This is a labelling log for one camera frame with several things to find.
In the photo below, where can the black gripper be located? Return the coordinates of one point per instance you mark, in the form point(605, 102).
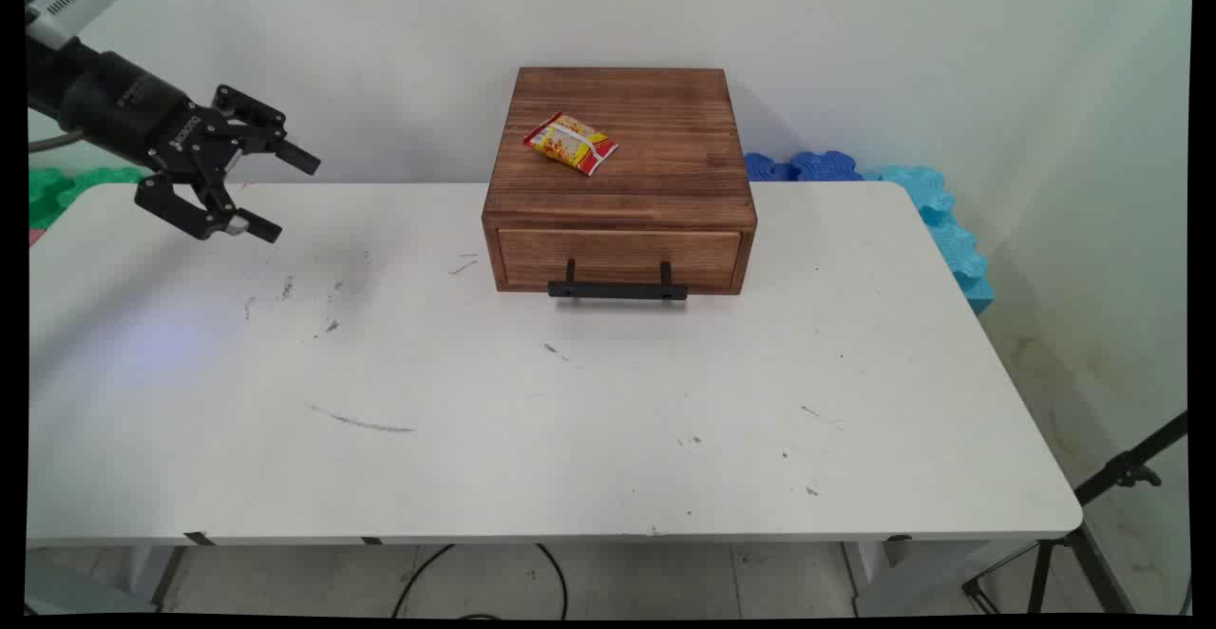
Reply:
point(133, 106)

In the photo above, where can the green foam puzzle mat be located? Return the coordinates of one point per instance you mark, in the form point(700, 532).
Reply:
point(71, 187)

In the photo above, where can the yellow red snack packet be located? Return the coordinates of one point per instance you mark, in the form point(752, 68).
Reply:
point(570, 142)

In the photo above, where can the white table leg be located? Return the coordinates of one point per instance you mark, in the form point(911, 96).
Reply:
point(147, 572)
point(869, 572)

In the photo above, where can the brown wooden drawer cabinet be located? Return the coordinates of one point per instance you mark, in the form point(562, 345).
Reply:
point(655, 125)

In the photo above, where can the dark blue foam puzzle mat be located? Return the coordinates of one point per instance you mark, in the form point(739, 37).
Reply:
point(768, 169)
point(826, 166)

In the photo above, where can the light blue foam puzzle mat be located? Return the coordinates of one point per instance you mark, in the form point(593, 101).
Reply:
point(950, 230)

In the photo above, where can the black tripod stand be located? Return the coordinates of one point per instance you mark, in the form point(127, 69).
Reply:
point(1092, 486)

